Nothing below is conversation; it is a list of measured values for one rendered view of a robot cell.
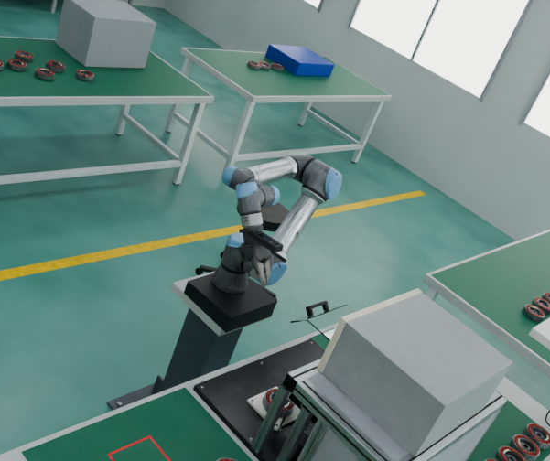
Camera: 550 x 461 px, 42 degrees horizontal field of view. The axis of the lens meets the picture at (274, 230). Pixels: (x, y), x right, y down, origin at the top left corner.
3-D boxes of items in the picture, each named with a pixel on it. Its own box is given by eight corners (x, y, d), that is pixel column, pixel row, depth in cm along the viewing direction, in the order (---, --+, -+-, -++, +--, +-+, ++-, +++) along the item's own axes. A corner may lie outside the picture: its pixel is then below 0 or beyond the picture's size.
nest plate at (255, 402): (246, 402, 248) (247, 399, 247) (275, 388, 259) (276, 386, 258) (275, 431, 240) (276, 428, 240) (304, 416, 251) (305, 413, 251)
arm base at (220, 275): (204, 279, 295) (210, 260, 291) (226, 268, 307) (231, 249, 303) (232, 297, 289) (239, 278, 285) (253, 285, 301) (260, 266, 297)
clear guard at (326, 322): (289, 322, 255) (296, 309, 253) (330, 307, 273) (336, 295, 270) (356, 381, 239) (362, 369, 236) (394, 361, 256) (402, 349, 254)
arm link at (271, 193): (261, 176, 263) (243, 178, 254) (285, 190, 258) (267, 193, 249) (254, 195, 266) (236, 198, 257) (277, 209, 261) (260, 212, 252)
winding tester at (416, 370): (316, 368, 219) (340, 316, 210) (393, 333, 251) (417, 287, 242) (413, 458, 200) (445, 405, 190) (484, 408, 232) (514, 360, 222)
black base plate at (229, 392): (192, 389, 247) (194, 384, 246) (309, 342, 294) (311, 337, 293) (284, 487, 224) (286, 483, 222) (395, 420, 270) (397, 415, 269)
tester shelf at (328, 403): (282, 383, 215) (286, 372, 213) (403, 329, 265) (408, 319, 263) (392, 490, 193) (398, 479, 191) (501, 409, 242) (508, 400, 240)
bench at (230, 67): (158, 128, 617) (181, 47, 582) (299, 122, 756) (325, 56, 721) (224, 182, 571) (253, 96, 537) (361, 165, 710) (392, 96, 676)
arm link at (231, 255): (233, 251, 301) (242, 225, 295) (257, 268, 295) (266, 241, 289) (215, 260, 292) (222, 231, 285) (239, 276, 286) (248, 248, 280)
